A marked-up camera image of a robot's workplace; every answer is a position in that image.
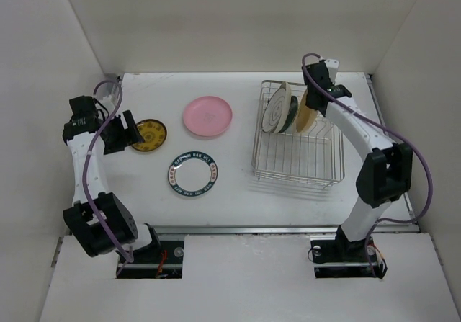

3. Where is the brown yellow patterned plate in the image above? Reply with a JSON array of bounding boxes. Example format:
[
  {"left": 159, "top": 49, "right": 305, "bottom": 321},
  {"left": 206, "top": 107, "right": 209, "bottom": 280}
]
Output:
[{"left": 131, "top": 119, "right": 168, "bottom": 153}]

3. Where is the white plate with black rings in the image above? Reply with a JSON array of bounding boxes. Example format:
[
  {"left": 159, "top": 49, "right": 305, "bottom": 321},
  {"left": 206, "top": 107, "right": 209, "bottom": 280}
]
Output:
[{"left": 261, "top": 81, "right": 292, "bottom": 133}]

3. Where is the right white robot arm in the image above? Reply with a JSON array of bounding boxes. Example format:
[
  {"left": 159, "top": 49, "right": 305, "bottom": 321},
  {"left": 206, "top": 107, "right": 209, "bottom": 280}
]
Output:
[{"left": 302, "top": 60, "right": 413, "bottom": 260}]

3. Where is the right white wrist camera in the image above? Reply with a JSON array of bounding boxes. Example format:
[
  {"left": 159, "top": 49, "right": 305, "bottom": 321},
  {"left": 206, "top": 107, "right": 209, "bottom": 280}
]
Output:
[{"left": 324, "top": 58, "right": 339, "bottom": 84}]

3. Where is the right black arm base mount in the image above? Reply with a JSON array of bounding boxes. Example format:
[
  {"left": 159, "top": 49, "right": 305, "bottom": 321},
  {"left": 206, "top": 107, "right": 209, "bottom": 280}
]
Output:
[{"left": 308, "top": 238, "right": 388, "bottom": 279}]

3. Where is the dark green patterned plate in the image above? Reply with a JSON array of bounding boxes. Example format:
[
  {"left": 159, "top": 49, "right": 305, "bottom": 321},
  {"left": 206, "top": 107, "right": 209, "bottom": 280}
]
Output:
[{"left": 279, "top": 96, "right": 298, "bottom": 133}]

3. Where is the pink plate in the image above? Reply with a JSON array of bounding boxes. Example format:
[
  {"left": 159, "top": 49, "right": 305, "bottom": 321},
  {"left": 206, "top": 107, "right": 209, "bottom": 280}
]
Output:
[{"left": 182, "top": 96, "right": 233, "bottom": 137}]

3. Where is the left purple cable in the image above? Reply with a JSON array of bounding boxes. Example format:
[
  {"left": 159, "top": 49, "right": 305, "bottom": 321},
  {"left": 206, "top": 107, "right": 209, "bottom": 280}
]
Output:
[{"left": 83, "top": 79, "right": 135, "bottom": 277}]

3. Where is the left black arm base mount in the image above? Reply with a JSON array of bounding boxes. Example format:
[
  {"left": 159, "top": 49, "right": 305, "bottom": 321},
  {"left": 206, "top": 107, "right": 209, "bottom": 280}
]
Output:
[{"left": 115, "top": 240, "right": 184, "bottom": 279}]

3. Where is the beige yellow plate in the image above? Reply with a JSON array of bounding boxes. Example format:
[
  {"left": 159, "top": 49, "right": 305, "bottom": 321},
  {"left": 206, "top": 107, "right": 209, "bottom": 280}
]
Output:
[{"left": 295, "top": 90, "right": 318, "bottom": 133}]

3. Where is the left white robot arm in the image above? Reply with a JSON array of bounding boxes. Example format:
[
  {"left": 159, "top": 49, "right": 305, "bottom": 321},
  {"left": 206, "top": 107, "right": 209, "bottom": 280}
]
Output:
[{"left": 63, "top": 96, "right": 144, "bottom": 257}]

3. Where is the metal wire dish rack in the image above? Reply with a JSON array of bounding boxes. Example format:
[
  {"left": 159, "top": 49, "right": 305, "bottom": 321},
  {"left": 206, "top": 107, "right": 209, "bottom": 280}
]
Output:
[{"left": 251, "top": 80, "right": 345, "bottom": 187}]

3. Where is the front aluminium rail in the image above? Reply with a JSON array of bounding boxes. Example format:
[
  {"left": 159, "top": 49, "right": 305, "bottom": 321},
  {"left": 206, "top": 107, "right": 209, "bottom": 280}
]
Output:
[{"left": 154, "top": 223, "right": 421, "bottom": 236}]

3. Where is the right aluminium rail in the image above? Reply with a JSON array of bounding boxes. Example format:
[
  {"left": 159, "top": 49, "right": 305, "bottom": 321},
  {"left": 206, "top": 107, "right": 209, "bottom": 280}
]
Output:
[{"left": 365, "top": 73, "right": 416, "bottom": 224}]

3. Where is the green rimmed white plate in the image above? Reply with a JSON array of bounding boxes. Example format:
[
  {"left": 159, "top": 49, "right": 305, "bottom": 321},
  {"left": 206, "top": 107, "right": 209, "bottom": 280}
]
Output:
[{"left": 167, "top": 151, "right": 218, "bottom": 198}]

